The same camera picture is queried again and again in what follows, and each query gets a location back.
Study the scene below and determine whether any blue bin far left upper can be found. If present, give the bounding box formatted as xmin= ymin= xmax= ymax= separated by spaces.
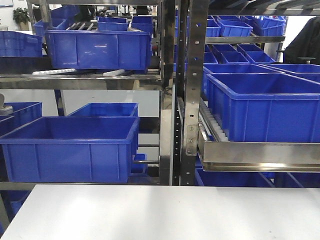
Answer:
xmin=0 ymin=30 xmax=43 ymax=58

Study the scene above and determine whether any blue bin far left lower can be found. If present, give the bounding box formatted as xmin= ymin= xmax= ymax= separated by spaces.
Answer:
xmin=0 ymin=102 xmax=42 ymax=136

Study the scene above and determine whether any blue bin lower left front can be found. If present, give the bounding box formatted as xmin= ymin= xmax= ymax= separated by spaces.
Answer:
xmin=0 ymin=116 xmax=140 ymax=183

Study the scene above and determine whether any steel shelving rack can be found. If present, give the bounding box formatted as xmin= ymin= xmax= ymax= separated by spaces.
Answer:
xmin=0 ymin=0 xmax=176 ymax=185
xmin=170 ymin=0 xmax=320 ymax=186

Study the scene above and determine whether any steel shelving rack right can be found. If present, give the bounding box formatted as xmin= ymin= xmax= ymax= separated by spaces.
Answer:
xmin=170 ymin=0 xmax=320 ymax=186

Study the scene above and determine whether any blue bin upper left shelf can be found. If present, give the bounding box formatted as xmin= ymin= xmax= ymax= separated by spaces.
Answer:
xmin=45 ymin=30 xmax=152 ymax=71

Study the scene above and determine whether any blue bin lower left rear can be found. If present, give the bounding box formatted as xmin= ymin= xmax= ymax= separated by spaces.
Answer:
xmin=68 ymin=102 xmax=139 ymax=117

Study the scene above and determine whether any blue bin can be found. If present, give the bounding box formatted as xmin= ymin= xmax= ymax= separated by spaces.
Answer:
xmin=68 ymin=102 xmax=139 ymax=117
xmin=0 ymin=102 xmax=42 ymax=136
xmin=0 ymin=30 xmax=43 ymax=58
xmin=0 ymin=116 xmax=140 ymax=183

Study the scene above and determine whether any large blue bin right shelf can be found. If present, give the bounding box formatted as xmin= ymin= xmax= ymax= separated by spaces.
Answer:
xmin=208 ymin=73 xmax=320 ymax=143

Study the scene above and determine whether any steel shelving rack left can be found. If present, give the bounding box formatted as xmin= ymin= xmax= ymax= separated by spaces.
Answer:
xmin=0 ymin=0 xmax=176 ymax=185

